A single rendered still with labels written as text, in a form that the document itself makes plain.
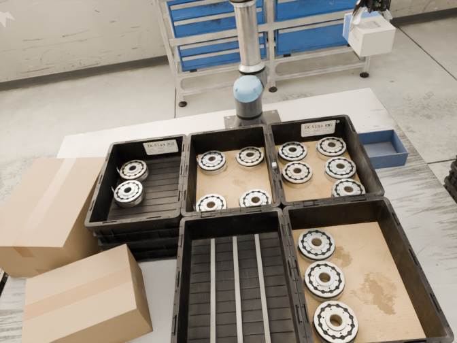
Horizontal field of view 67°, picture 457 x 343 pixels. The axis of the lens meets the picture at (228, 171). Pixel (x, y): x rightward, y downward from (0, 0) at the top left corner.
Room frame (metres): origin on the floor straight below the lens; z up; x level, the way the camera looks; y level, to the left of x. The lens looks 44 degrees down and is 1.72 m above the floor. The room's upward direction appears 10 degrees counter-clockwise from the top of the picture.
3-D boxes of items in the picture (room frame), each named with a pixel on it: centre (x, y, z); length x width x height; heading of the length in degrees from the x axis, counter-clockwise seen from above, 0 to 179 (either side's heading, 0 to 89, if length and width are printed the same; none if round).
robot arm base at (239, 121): (1.25, -0.13, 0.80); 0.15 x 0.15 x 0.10
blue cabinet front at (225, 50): (2.72, -0.13, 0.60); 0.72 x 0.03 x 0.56; 88
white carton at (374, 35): (1.28, -0.63, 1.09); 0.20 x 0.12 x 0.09; 178
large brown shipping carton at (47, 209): (0.88, 0.63, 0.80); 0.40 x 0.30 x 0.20; 168
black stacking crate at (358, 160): (0.82, -0.30, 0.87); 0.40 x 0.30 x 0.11; 175
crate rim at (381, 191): (0.82, -0.30, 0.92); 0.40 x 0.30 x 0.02; 175
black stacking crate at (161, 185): (0.87, 0.30, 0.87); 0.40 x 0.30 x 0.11; 175
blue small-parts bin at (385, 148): (0.99, -0.59, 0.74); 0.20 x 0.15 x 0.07; 85
